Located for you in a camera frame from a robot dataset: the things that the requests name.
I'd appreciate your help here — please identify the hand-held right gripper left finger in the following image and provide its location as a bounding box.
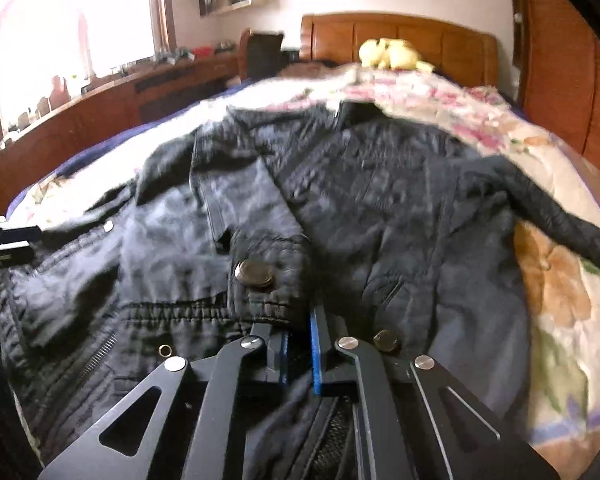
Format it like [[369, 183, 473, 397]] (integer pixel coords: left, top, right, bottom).
[[37, 322, 291, 480]]

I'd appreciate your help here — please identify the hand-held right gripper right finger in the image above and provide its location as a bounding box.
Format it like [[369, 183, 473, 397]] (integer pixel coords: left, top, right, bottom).
[[307, 302, 546, 480]]

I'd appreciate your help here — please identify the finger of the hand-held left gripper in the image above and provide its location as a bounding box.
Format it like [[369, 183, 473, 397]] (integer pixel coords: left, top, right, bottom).
[[0, 244, 33, 277], [0, 216, 43, 247]]

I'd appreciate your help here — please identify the black jacket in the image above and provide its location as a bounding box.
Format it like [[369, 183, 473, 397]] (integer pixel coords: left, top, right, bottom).
[[0, 100, 600, 480]]

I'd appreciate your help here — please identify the wooden nightstand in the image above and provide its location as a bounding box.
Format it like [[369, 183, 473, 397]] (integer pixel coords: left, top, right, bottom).
[[0, 50, 241, 216]]

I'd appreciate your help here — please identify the window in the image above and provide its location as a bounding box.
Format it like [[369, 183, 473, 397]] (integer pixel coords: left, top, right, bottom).
[[0, 0, 176, 131]]

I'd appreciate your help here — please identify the floral blanket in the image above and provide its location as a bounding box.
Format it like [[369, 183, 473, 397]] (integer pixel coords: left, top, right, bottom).
[[5, 62, 600, 461]]

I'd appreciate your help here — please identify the wooden chair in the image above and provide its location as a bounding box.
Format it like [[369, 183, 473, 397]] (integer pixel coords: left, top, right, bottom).
[[238, 27, 286, 83]]

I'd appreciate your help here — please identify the yellow plush toy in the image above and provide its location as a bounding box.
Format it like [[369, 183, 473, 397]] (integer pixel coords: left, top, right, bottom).
[[358, 37, 433, 72]]

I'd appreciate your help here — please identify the wooden headboard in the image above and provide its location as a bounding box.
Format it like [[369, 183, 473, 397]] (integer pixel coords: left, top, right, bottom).
[[299, 12, 498, 88]]

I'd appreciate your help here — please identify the wooden wardrobe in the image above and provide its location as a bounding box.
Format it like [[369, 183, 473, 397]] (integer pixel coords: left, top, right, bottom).
[[510, 0, 600, 181]]

